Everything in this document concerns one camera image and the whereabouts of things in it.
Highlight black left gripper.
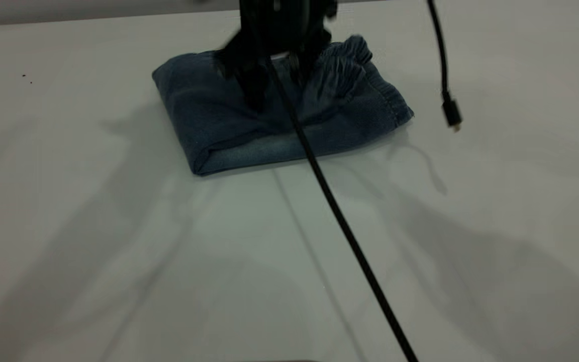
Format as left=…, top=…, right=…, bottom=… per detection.
left=216, top=0, right=338, bottom=114

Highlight blue denim shorts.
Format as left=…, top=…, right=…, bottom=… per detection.
left=151, top=34, right=415, bottom=176

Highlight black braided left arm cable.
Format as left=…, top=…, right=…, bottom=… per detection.
left=267, top=58, right=419, bottom=362

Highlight black cable with USB plug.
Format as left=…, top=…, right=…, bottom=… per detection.
left=426, top=0, right=463, bottom=133

